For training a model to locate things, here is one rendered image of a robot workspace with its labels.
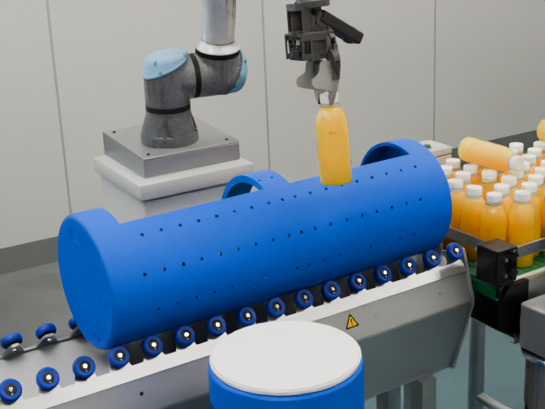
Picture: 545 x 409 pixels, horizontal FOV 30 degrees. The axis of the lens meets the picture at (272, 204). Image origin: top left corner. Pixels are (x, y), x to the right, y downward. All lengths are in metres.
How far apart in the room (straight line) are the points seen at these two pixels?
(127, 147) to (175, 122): 0.14
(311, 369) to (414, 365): 0.80
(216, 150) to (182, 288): 0.66
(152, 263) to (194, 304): 0.14
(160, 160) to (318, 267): 0.56
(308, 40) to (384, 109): 3.93
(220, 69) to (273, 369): 1.02
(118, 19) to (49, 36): 0.36
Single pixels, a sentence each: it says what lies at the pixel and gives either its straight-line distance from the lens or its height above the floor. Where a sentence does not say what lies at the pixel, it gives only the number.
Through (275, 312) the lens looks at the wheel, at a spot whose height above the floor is 0.96.
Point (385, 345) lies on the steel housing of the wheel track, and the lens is 2.44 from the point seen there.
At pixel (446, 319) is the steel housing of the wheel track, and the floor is 0.81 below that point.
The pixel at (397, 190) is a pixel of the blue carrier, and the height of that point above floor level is 1.17.
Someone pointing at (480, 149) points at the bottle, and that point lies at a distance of 2.74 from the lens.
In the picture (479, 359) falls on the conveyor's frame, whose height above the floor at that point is 0.43.
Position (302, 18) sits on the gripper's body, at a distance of 2.06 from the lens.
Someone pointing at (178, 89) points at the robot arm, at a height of 1.35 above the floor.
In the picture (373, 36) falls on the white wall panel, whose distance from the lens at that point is 5.83.
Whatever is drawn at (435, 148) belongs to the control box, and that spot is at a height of 1.10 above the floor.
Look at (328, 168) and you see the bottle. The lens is 2.11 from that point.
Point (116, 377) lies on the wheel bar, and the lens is 2.08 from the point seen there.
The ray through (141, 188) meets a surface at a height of 1.14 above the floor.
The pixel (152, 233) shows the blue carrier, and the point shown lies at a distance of 2.03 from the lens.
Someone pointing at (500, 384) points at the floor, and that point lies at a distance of 3.94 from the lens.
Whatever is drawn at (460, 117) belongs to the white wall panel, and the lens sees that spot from 6.34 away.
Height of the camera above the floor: 1.90
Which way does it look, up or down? 19 degrees down
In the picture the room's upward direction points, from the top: 3 degrees counter-clockwise
